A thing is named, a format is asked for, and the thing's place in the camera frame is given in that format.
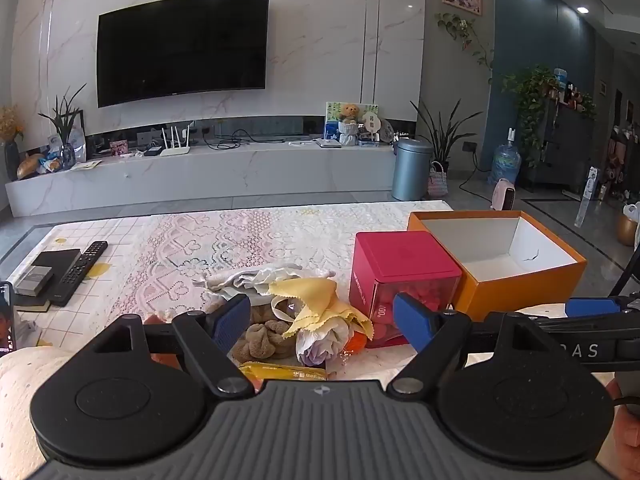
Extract brown plush toy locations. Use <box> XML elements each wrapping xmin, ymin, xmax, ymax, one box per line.
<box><xmin>232</xmin><ymin>297</ymin><xmax>305</xmax><ymax>361</ymax></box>

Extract blue water jug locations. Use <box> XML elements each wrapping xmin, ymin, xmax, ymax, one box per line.
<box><xmin>487</xmin><ymin>127</ymin><xmax>523</xmax><ymax>196</ymax></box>

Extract pink space heater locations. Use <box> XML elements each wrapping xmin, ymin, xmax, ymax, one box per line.
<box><xmin>490</xmin><ymin>178</ymin><xmax>516</xmax><ymax>212</ymax></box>

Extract person's right hand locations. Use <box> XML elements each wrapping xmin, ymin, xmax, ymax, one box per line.
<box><xmin>602</xmin><ymin>379</ymin><xmax>640</xmax><ymax>467</ymax></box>

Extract white satin cloth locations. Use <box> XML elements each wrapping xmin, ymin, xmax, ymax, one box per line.
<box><xmin>192</xmin><ymin>262</ymin><xmax>337</xmax><ymax>307</ymax></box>

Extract white router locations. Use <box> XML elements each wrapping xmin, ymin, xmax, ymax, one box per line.
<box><xmin>159</xmin><ymin>122</ymin><xmax>192</xmax><ymax>157</ymax></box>

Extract dark grey cabinet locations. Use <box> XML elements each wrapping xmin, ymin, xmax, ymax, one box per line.
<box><xmin>525</xmin><ymin>95</ymin><xmax>596</xmax><ymax>193</ymax></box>

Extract green landscape painting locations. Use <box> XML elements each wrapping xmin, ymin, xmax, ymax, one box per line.
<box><xmin>325</xmin><ymin>101</ymin><xmax>380</xmax><ymax>142</ymax></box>

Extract hanging vine plant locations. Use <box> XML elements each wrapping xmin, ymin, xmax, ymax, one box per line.
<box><xmin>435</xmin><ymin>12</ymin><xmax>496</xmax><ymax>83</ymax></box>

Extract white standing tube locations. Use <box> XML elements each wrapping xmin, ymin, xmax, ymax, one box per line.
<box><xmin>574</xmin><ymin>166</ymin><xmax>599</xmax><ymax>229</ymax></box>

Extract orange cardboard box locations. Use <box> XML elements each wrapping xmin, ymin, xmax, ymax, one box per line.
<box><xmin>406</xmin><ymin>210</ymin><xmax>587</xmax><ymax>322</ymax></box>

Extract bushy pothos plant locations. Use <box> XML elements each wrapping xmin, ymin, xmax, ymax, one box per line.
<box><xmin>501</xmin><ymin>65</ymin><xmax>558</xmax><ymax>168</ymax></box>

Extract grey-blue trash can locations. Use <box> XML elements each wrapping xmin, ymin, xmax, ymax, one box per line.
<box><xmin>391</xmin><ymin>137</ymin><xmax>434</xmax><ymax>202</ymax></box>

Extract black cable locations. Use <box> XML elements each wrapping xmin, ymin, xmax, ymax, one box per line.
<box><xmin>209</xmin><ymin>129</ymin><xmax>263</xmax><ymax>152</ymax></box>

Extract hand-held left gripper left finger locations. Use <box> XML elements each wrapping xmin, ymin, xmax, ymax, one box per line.
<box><xmin>87</xmin><ymin>294</ymin><xmax>256</xmax><ymax>398</ymax></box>

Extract gold pot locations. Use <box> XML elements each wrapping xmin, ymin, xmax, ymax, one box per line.
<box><xmin>616</xmin><ymin>210</ymin><xmax>640</xmax><ymax>247</ymax></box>

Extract yellow dried flowers in vase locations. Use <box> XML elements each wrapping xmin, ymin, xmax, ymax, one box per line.
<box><xmin>0</xmin><ymin>105</ymin><xmax>25</xmax><ymax>181</ymax></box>

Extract pink lace tablecloth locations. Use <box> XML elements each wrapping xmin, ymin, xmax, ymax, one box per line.
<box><xmin>0</xmin><ymin>200</ymin><xmax>456</xmax><ymax>386</ymax></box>

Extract small teddy bear figure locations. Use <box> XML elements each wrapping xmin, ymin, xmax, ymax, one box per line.
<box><xmin>337</xmin><ymin>103</ymin><xmax>362</xmax><ymax>145</ymax></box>

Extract purple cloth flower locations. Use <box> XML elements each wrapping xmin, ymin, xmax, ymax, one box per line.
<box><xmin>296</xmin><ymin>317</ymin><xmax>351</xmax><ymax>367</ymax></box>

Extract pink woven basket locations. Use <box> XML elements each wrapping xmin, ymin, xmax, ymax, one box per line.
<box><xmin>427</xmin><ymin>161</ymin><xmax>449</xmax><ymax>198</ymax></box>

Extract round white fan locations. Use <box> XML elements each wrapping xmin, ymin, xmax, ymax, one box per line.
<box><xmin>361</xmin><ymin>112</ymin><xmax>388</xmax><ymax>147</ymax></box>

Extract white marble television console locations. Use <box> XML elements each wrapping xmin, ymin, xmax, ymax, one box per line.
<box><xmin>5</xmin><ymin>135</ymin><xmax>401</xmax><ymax>218</ymax></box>

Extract green plant in glass vase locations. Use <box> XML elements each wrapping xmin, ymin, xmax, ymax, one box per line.
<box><xmin>37</xmin><ymin>83</ymin><xmax>88</xmax><ymax>168</ymax></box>

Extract yellow cloth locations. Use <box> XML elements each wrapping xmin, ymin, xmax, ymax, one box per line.
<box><xmin>268</xmin><ymin>277</ymin><xmax>375</xmax><ymax>339</ymax></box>

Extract small silver box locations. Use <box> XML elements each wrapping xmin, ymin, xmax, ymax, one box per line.
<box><xmin>13</xmin><ymin>266</ymin><xmax>55</xmax><ymax>296</ymax></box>

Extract snake plant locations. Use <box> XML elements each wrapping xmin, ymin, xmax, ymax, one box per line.
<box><xmin>410</xmin><ymin>99</ymin><xmax>471</xmax><ymax>173</ymax></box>

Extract black remote control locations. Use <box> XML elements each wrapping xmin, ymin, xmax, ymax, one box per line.
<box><xmin>50</xmin><ymin>241</ymin><xmax>109</xmax><ymax>307</ymax></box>

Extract smartphone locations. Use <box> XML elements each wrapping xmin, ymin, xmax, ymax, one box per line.
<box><xmin>0</xmin><ymin>281</ymin><xmax>17</xmax><ymax>358</ymax></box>

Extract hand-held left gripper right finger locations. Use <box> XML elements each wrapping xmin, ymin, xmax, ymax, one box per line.
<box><xmin>387</xmin><ymin>293</ymin><xmax>553</xmax><ymax>397</ymax></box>

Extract black notebook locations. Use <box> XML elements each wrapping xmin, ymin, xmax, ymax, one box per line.
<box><xmin>12</xmin><ymin>248</ymin><xmax>82</xmax><ymax>313</ymax></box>

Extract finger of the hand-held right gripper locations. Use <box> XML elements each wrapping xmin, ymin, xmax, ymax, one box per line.
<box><xmin>522</xmin><ymin>296</ymin><xmax>640</xmax><ymax>335</ymax></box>

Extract red tin box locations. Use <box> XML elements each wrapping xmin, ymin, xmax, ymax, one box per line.
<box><xmin>348</xmin><ymin>231</ymin><xmax>463</xmax><ymax>350</ymax></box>

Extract wall-mounted black television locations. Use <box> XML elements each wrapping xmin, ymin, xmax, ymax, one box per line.
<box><xmin>96</xmin><ymin>0</ymin><xmax>271</xmax><ymax>108</ymax></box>

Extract yellow snack packet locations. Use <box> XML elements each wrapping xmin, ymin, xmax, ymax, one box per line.
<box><xmin>237</xmin><ymin>361</ymin><xmax>328</xmax><ymax>393</ymax></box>

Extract speckled white cloth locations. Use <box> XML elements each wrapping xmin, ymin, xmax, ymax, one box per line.
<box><xmin>0</xmin><ymin>345</ymin><xmax>101</xmax><ymax>471</ymax></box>

